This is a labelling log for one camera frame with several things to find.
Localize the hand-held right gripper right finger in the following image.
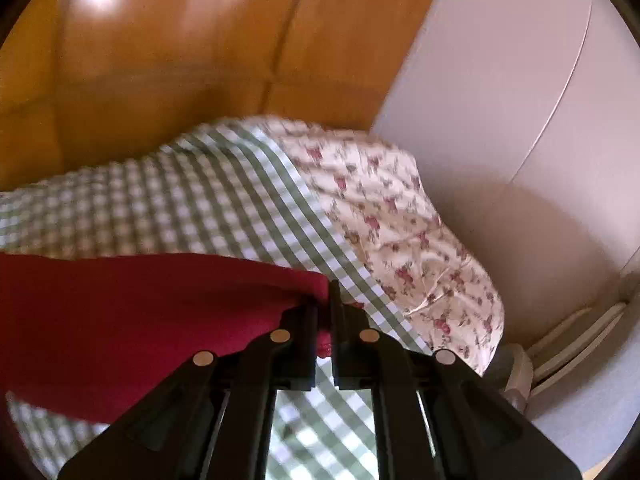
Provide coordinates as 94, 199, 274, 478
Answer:
329, 279, 584, 480

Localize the white cabinet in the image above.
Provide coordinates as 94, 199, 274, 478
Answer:
369, 0, 640, 347

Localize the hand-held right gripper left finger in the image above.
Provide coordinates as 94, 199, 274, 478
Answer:
57, 304, 319, 480

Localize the green white gingham bed sheet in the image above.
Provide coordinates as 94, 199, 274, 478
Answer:
0, 121, 437, 480

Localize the floral print quilt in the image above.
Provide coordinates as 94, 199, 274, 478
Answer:
244, 114, 507, 379

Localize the white slatted frame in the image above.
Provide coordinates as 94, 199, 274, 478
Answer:
527, 272, 632, 397

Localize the dark red garment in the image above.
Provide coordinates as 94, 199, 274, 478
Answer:
0, 252, 365, 425

